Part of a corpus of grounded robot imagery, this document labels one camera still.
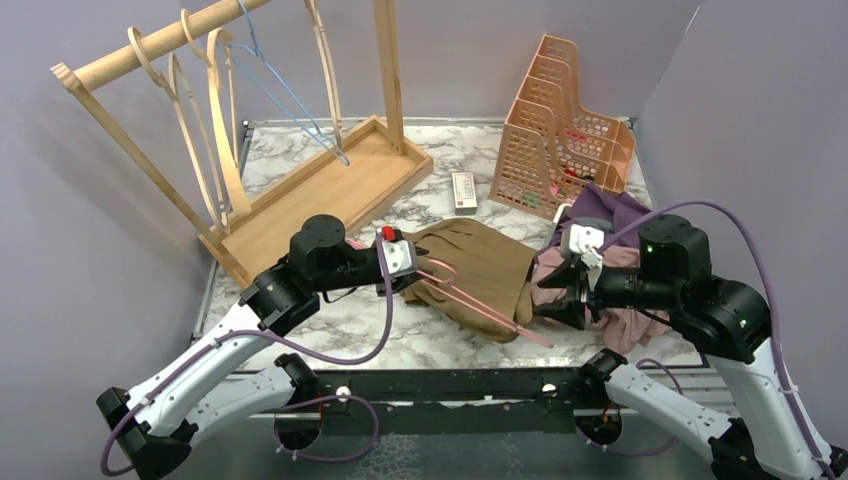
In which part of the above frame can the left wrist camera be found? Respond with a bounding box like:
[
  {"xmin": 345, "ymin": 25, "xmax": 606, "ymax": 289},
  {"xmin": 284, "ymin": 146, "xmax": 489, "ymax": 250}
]
[{"xmin": 376, "ymin": 226, "xmax": 418, "ymax": 278}]

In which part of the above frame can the white perforated basket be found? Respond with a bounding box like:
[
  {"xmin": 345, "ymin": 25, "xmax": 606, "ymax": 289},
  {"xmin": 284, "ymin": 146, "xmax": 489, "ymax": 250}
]
[{"xmin": 548, "ymin": 203, "xmax": 572, "ymax": 241}]

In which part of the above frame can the brown skirt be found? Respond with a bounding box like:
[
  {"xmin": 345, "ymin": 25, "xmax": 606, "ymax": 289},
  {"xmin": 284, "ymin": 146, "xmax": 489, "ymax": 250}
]
[{"xmin": 402, "ymin": 218, "xmax": 536, "ymax": 343}]

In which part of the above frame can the peach plastic file organizer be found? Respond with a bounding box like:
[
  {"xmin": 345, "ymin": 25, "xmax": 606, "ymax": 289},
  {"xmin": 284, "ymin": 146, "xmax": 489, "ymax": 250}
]
[{"xmin": 489, "ymin": 34, "xmax": 636, "ymax": 219}]

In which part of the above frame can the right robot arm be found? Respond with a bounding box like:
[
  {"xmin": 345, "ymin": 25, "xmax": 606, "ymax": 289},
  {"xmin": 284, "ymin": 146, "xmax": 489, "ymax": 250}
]
[{"xmin": 534, "ymin": 215, "xmax": 847, "ymax": 479}]

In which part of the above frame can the small white red box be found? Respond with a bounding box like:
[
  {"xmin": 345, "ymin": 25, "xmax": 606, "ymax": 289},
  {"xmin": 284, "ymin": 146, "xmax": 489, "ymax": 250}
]
[{"xmin": 451, "ymin": 172, "xmax": 478, "ymax": 216}]

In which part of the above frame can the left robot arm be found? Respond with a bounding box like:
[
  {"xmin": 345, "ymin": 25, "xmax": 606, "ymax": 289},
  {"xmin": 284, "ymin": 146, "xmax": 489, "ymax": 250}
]
[{"xmin": 97, "ymin": 214, "xmax": 428, "ymax": 479}]

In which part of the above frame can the blue wire hanger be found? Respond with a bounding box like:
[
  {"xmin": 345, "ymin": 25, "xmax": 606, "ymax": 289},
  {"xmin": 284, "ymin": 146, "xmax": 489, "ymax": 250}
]
[{"xmin": 230, "ymin": 1, "xmax": 352, "ymax": 167}]

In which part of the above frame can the pink wire hanger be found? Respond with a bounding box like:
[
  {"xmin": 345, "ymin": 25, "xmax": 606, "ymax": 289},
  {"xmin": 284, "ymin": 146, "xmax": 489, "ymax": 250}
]
[{"xmin": 344, "ymin": 235, "xmax": 556, "ymax": 350}]

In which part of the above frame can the wooden hanger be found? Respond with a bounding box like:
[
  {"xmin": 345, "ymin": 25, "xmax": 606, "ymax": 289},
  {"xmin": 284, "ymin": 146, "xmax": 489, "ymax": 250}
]
[
  {"xmin": 127, "ymin": 27, "xmax": 229, "ymax": 233},
  {"xmin": 180, "ymin": 9, "xmax": 252, "ymax": 220},
  {"xmin": 304, "ymin": 0, "xmax": 343, "ymax": 149}
]

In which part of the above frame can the wooden clothes rack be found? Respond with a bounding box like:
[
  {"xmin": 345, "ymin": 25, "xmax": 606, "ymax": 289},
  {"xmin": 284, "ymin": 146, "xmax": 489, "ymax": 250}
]
[{"xmin": 52, "ymin": 1, "xmax": 443, "ymax": 287}]

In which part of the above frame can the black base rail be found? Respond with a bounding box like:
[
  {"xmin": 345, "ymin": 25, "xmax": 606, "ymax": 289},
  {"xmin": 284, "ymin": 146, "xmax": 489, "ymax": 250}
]
[{"xmin": 225, "ymin": 364, "xmax": 644, "ymax": 439}]

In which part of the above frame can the wooden hanger leftmost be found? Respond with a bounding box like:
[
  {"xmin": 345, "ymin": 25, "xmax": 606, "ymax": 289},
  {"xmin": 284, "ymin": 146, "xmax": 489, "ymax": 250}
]
[{"xmin": 127, "ymin": 27, "xmax": 229, "ymax": 233}]

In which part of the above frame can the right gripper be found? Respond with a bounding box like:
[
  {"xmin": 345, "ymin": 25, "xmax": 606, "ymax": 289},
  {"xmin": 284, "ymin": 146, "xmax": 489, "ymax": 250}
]
[{"xmin": 531, "ymin": 256, "xmax": 677, "ymax": 328}]

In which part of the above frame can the purple garment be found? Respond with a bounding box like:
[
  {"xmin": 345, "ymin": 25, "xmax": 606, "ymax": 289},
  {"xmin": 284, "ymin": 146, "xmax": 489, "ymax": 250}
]
[{"xmin": 541, "ymin": 184, "xmax": 651, "ymax": 250}]

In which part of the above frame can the wooden hanger right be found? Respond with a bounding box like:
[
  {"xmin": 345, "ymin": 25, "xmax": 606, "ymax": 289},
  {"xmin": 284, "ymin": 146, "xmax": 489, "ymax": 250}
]
[{"xmin": 304, "ymin": 0, "xmax": 343, "ymax": 149}]

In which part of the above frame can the pink skirt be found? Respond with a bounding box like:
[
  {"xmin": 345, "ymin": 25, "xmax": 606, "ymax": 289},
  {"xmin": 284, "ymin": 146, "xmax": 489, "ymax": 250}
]
[{"xmin": 530, "ymin": 246, "xmax": 669, "ymax": 354}]

